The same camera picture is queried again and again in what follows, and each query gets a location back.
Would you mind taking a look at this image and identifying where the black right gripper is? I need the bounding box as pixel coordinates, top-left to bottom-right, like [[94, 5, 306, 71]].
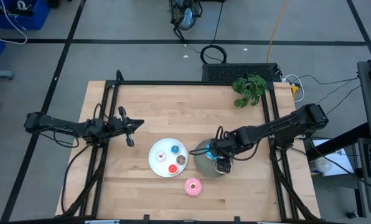
[[210, 132, 236, 174]]

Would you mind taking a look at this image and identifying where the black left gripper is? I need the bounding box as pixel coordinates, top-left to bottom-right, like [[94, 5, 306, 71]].
[[107, 106, 145, 148]]

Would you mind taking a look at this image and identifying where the large chocolate iced donut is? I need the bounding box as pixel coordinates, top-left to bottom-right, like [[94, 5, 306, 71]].
[[216, 159, 232, 174]]

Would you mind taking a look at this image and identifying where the grey round plate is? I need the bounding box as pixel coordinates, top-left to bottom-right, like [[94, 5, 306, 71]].
[[193, 138, 233, 178]]

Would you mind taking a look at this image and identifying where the white round plate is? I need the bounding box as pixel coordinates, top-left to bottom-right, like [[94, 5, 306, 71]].
[[148, 138, 189, 179]]

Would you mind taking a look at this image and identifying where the large pink iced donut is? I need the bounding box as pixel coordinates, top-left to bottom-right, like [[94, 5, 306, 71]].
[[184, 177, 204, 197]]

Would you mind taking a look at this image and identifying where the green potted plant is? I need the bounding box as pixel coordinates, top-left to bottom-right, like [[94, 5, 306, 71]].
[[231, 73, 268, 109]]

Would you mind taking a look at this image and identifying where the black computer case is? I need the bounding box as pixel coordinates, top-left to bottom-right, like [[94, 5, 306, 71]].
[[201, 62, 282, 83]]

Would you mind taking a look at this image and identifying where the white paper cup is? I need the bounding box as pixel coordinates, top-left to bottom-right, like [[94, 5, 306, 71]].
[[314, 157, 333, 174]]

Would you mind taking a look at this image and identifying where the black desk beam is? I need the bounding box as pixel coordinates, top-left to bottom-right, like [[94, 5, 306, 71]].
[[305, 122, 370, 161]]

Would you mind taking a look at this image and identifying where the white paper sheet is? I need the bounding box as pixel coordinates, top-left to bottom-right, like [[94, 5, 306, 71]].
[[309, 138, 355, 177]]

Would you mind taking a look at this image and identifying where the black floor fan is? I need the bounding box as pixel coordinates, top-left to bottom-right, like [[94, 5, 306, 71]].
[[168, 0, 204, 43]]

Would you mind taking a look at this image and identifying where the black aluminium table frame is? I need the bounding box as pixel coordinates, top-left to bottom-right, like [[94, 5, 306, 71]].
[[55, 70, 322, 224]]

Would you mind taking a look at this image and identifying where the white looped cable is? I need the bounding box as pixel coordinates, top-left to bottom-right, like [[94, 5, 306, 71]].
[[283, 73, 306, 103]]

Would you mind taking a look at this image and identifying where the coiled black cable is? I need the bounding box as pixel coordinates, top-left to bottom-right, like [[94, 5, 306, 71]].
[[199, 45, 228, 65]]

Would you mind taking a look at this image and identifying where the black hanging cable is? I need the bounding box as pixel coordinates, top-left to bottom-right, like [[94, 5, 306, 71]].
[[212, 0, 225, 47]]

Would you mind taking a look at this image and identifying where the yellow hanging cable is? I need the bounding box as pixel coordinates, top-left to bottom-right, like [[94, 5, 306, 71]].
[[265, 0, 288, 63]]

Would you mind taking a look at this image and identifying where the white loose cable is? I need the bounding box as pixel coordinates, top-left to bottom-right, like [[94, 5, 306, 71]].
[[0, 0, 28, 45]]

